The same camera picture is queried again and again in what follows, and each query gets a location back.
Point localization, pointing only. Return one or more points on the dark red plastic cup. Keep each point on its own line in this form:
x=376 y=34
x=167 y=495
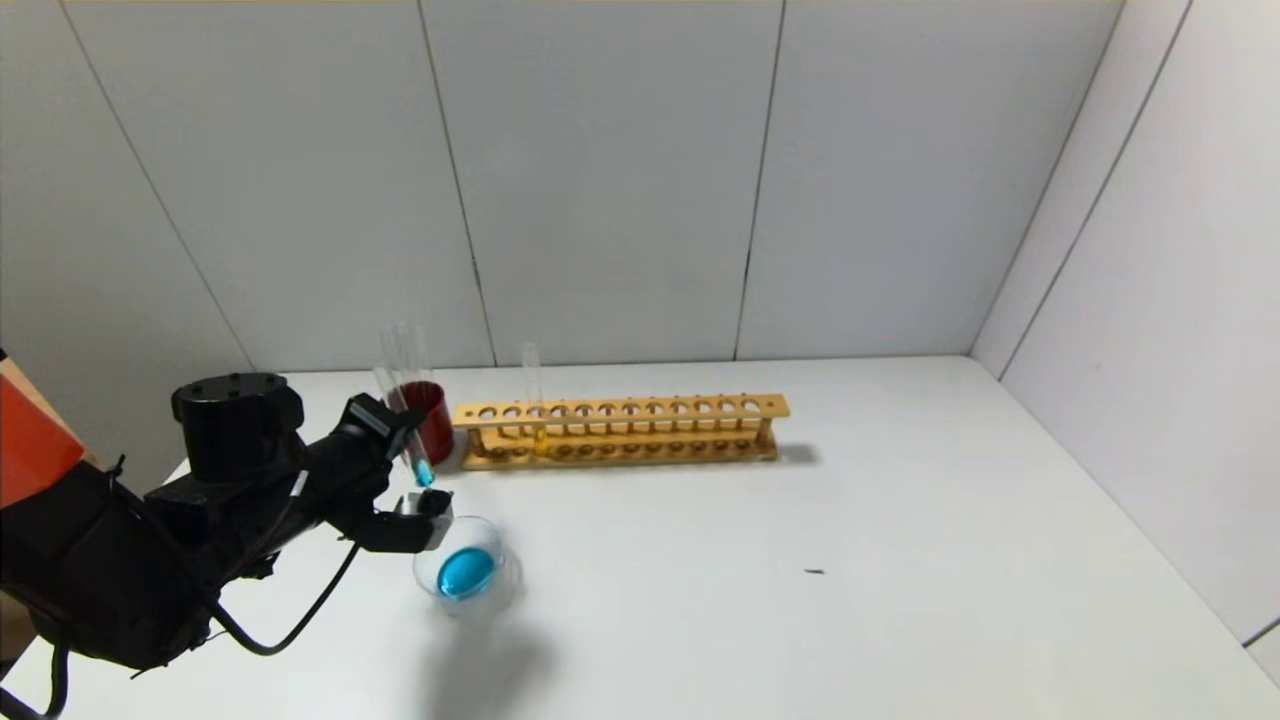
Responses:
x=437 y=425

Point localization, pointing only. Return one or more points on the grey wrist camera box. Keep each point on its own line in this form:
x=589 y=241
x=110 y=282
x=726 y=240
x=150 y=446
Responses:
x=430 y=525

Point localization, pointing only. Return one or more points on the empty clear glass test tube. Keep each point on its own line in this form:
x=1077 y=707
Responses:
x=393 y=345
x=417 y=355

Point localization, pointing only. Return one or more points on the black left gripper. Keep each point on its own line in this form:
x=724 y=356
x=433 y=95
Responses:
x=371 y=419

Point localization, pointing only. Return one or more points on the test tube with blue pigment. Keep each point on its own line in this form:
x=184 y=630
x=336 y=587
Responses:
x=425 y=474

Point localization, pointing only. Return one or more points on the wooden test tube rack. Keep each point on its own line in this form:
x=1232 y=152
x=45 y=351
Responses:
x=620 y=410

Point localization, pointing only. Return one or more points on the test tube with yellow pigment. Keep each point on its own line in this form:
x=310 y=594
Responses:
x=540 y=443

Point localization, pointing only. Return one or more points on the clear glass dish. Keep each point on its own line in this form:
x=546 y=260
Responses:
x=468 y=575

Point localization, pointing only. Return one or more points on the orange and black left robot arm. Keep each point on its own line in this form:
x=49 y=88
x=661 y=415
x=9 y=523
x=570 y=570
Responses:
x=100 y=570

